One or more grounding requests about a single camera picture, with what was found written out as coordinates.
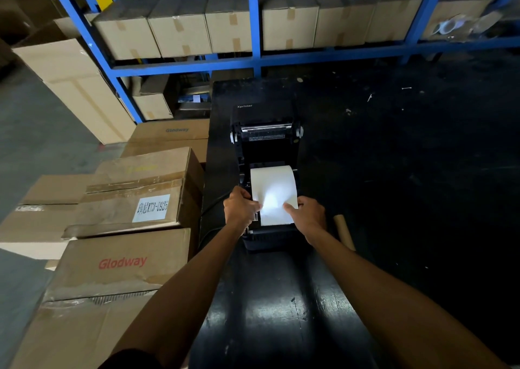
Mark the tall leaning cardboard box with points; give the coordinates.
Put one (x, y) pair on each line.
(81, 92)

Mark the white label cardboard box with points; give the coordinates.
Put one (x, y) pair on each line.
(134, 169)

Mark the blue metal shelving rack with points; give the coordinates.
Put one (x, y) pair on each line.
(254, 35)

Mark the row of taped cardboard boxes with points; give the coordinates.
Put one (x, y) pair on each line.
(288, 27)

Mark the plain low cardboard box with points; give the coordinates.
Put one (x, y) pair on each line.
(36, 222)

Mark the black label printer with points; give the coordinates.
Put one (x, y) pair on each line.
(264, 149)

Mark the white label paper roll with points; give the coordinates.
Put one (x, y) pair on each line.
(274, 186)

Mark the person's right forearm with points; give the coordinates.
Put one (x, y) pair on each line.
(386, 303)

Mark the person's black shirt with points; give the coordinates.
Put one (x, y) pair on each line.
(130, 360)

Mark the person's right hand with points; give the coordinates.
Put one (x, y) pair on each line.
(310, 220)

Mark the red lettered cardboard box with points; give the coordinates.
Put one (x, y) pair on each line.
(89, 312)

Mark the stack of dark brown cartons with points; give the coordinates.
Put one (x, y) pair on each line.
(24, 11)

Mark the person's left hand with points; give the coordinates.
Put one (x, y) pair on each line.
(239, 210)

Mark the clear tape roll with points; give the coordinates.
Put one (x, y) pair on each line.
(449, 25)

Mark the small open cardboard box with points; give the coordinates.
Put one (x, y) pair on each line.
(153, 106)

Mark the blue print cardboard box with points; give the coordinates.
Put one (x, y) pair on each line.
(170, 137)

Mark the person's left forearm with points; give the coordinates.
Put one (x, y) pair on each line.
(183, 303)

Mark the brown cardboard core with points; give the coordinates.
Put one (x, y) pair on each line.
(344, 232)

